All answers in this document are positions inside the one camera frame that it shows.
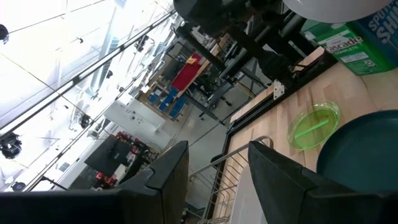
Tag dark green plate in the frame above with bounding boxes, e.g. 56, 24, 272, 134
316, 109, 398, 192

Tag silver wire dish rack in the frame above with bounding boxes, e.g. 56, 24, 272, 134
186, 135, 275, 224

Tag blue floral plate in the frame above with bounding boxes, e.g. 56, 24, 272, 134
282, 0, 393, 24

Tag white frame corner bracket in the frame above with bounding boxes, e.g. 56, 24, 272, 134
273, 79, 285, 101

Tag black overhead light beam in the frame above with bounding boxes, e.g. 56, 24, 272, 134
0, 9, 178, 131

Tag white pillar cabinet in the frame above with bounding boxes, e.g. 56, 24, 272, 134
104, 99, 166, 141

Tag green Cascade detergent box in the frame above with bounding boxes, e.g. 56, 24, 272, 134
300, 6, 398, 77

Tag black table frame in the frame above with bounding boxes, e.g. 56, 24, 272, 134
214, 54, 338, 175

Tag blue storage bins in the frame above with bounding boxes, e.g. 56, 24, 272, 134
148, 86, 187, 119

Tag light green transparent plate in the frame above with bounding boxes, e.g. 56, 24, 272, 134
286, 101, 341, 151

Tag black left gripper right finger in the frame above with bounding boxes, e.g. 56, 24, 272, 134
248, 141, 355, 224

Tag red topped table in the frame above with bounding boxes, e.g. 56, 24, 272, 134
170, 52, 204, 93

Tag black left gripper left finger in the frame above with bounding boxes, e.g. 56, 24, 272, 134
115, 140, 190, 224

